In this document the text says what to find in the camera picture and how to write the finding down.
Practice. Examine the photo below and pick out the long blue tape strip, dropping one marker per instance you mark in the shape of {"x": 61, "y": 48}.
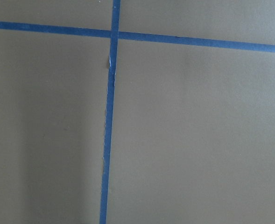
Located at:
{"x": 109, "y": 110}

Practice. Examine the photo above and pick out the crossing blue tape strip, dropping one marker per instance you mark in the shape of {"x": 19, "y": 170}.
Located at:
{"x": 137, "y": 36}

